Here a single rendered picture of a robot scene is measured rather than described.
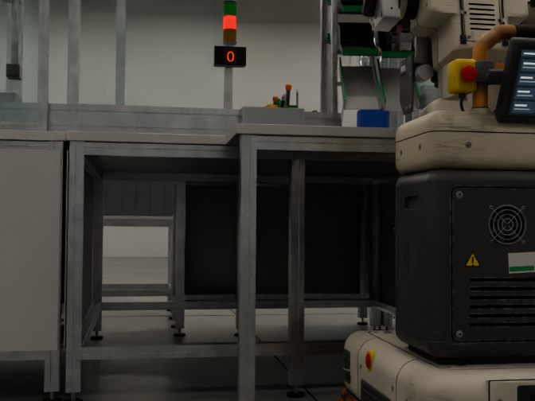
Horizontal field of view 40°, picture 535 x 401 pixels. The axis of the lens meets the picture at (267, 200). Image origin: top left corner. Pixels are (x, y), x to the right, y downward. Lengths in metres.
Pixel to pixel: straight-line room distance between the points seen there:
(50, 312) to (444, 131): 1.40
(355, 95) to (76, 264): 1.17
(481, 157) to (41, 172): 1.40
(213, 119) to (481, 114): 1.13
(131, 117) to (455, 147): 1.25
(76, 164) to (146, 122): 0.27
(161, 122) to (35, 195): 0.47
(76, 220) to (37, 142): 0.28
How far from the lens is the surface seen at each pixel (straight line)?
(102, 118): 2.49
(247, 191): 2.13
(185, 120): 2.49
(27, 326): 2.45
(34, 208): 2.43
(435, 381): 1.52
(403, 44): 2.79
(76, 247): 2.40
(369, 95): 2.77
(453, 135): 1.57
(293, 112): 2.47
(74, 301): 2.42
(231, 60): 2.82
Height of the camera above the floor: 0.57
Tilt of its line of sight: 2 degrees up
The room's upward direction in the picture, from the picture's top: straight up
